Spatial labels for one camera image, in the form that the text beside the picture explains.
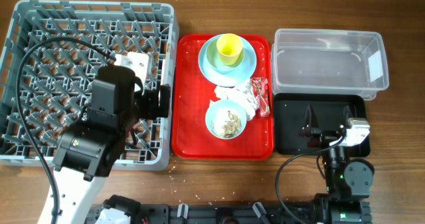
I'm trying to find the light blue food bowl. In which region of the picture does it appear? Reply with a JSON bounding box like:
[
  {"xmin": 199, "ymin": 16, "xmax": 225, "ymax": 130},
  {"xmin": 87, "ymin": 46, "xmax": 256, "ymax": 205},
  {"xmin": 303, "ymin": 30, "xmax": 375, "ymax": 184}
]
[{"xmin": 205, "ymin": 100, "xmax": 247, "ymax": 140}]

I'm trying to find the white napkin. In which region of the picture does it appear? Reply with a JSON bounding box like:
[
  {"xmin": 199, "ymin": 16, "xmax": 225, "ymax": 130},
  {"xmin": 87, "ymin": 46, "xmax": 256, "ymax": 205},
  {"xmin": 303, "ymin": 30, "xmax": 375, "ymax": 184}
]
[{"xmin": 214, "ymin": 79, "xmax": 260, "ymax": 121}]

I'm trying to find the red snack wrapper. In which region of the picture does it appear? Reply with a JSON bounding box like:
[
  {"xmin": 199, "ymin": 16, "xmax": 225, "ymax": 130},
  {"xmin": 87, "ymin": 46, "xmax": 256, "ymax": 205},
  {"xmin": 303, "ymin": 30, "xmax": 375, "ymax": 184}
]
[{"xmin": 251, "ymin": 77, "xmax": 270, "ymax": 117}]

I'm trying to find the white plastic fork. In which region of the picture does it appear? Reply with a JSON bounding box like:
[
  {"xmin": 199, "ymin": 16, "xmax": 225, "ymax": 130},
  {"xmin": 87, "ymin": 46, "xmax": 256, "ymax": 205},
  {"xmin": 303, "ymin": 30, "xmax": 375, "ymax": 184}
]
[{"xmin": 161, "ymin": 58, "xmax": 169, "ymax": 85}]

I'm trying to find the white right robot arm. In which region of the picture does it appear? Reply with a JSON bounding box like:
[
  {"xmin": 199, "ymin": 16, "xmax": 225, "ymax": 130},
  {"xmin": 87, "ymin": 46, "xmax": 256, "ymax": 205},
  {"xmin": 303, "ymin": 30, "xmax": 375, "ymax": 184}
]
[{"xmin": 299, "ymin": 105, "xmax": 375, "ymax": 224}]

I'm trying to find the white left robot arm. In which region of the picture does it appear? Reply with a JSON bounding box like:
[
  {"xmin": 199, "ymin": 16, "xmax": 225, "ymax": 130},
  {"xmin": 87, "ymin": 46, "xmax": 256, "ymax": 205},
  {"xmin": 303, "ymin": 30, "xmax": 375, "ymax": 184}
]
[{"xmin": 39, "ymin": 52, "xmax": 174, "ymax": 223}]

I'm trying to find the grey dishwasher rack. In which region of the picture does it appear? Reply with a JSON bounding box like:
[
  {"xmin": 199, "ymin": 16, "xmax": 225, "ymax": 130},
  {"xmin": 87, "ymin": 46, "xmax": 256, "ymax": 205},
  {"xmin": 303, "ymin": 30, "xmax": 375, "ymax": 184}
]
[{"xmin": 1, "ymin": 0, "xmax": 179, "ymax": 166}]

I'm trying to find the red serving tray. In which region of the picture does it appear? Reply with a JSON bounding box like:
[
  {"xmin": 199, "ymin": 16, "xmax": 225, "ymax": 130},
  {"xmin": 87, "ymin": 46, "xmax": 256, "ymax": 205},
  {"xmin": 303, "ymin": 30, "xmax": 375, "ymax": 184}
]
[{"xmin": 171, "ymin": 34, "xmax": 274, "ymax": 160}]

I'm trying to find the green plastic bowl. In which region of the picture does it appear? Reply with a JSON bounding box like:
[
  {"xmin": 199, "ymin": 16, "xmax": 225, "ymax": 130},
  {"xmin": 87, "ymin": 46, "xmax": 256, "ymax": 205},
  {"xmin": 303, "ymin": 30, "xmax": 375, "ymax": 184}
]
[{"xmin": 206, "ymin": 38, "xmax": 244, "ymax": 74}]

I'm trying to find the black tray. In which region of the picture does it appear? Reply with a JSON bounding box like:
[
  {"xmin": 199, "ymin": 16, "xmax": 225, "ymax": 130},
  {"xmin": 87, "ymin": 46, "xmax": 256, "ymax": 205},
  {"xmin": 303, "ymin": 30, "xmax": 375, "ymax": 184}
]
[{"xmin": 274, "ymin": 93, "xmax": 367, "ymax": 155}]

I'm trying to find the yellow plastic cup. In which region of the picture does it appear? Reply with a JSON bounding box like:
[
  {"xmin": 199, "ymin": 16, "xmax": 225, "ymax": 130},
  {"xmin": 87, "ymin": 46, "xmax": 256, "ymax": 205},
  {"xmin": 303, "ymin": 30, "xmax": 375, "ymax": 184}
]
[{"xmin": 216, "ymin": 33, "xmax": 243, "ymax": 66}]

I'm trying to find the light blue plate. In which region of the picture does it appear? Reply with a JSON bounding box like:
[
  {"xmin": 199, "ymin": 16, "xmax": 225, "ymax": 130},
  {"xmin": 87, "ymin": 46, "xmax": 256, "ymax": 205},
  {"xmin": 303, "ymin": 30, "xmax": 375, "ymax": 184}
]
[{"xmin": 198, "ymin": 35, "xmax": 257, "ymax": 87}]

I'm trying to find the clear plastic bin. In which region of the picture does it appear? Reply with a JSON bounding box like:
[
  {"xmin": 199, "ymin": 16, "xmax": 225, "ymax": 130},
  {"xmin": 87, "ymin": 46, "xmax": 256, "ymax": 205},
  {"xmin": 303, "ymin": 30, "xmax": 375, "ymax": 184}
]
[{"xmin": 271, "ymin": 29, "xmax": 389, "ymax": 100}]

